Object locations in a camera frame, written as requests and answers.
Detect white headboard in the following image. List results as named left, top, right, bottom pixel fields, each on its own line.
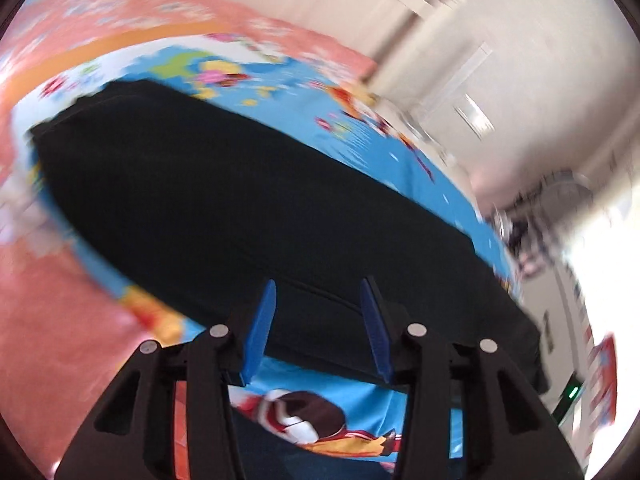
left=367, top=0, right=468, bottom=81

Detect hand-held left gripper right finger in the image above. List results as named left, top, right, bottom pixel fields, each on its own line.
left=360, top=276, right=586, bottom=480

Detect red paper decoration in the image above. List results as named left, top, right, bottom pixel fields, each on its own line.
left=587, top=332, right=620, bottom=428

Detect standing fan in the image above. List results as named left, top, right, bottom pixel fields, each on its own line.
left=492, top=167, right=598, bottom=281

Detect dark object with green light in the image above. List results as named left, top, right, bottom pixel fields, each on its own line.
left=552, top=380, right=584, bottom=422

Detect black pants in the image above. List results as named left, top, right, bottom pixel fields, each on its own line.
left=29, top=79, right=551, bottom=395

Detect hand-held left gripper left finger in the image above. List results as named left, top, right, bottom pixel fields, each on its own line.
left=54, top=279, right=277, bottom=480

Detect white cabinet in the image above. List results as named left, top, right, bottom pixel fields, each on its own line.
left=545, top=180, right=640, bottom=480

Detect pink floral bedsheet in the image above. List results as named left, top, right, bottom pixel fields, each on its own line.
left=0, top=0, right=378, bottom=480

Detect printed cartoon blanket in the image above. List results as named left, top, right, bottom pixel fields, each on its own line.
left=0, top=20, right=526, bottom=480

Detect grey wall socket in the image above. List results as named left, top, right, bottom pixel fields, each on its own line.
left=452, top=92, right=496, bottom=138

